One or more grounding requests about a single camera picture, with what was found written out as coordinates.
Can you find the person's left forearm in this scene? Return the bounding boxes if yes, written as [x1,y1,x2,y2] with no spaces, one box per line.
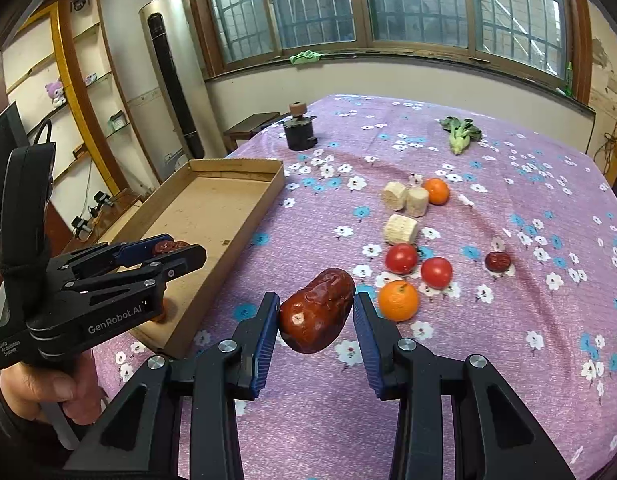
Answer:
[0,396,84,480]

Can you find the shallow cardboard box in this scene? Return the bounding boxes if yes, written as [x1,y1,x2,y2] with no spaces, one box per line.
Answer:
[96,158,285,356]

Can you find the purple plush toy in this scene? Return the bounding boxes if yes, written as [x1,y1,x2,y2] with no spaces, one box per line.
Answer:
[45,79,69,108]

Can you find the dark monitor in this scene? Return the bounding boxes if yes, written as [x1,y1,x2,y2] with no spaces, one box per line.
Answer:
[0,102,29,241]

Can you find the corn cob piece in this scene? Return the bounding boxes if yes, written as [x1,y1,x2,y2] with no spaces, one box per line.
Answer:
[383,214,420,245]
[405,187,429,218]
[383,182,407,212]

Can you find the tangled wall cables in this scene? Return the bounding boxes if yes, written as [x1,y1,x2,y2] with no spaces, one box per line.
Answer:
[593,105,617,171]

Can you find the dark wooden stool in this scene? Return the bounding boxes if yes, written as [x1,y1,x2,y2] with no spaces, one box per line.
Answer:
[223,112,282,154]

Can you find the yellow framed wall shelf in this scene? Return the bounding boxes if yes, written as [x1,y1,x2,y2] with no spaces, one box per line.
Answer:
[0,0,139,196]

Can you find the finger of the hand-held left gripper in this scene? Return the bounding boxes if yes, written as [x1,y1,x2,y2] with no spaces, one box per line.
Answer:
[63,243,208,307]
[51,233,176,281]

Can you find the black jar with cork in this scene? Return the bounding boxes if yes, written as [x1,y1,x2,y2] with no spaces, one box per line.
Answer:
[283,101,318,152]

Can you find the orange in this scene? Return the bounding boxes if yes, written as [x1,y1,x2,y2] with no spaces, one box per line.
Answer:
[423,178,450,206]
[378,280,420,322]

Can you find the purple floral tablecloth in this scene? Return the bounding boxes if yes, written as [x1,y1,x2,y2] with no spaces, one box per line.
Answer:
[91,94,617,480]

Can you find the person's left hand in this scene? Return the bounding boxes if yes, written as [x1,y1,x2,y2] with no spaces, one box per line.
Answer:
[0,350,110,426]

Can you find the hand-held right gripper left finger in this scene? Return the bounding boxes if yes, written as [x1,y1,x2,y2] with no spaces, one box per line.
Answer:
[63,291,282,480]

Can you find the barred window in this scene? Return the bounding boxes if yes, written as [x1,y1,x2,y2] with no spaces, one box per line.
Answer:
[183,0,592,92]

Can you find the large red date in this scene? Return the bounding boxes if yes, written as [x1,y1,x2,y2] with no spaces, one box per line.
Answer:
[279,268,357,354]

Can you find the red tomato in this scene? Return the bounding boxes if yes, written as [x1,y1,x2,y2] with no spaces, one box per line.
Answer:
[421,257,453,289]
[385,243,419,275]

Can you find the tower air conditioner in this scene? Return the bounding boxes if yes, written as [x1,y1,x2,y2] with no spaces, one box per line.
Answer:
[138,0,212,183]

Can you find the green leafy vegetable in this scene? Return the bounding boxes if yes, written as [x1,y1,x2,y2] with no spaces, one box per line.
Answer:
[439,116,483,156]

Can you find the wooden low cabinet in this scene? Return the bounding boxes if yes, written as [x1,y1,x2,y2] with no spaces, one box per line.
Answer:
[53,187,154,261]

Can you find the small red date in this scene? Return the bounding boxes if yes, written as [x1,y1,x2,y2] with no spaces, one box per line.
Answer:
[485,251,512,273]

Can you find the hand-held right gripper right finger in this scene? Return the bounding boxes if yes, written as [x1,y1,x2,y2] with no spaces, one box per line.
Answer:
[353,292,577,480]

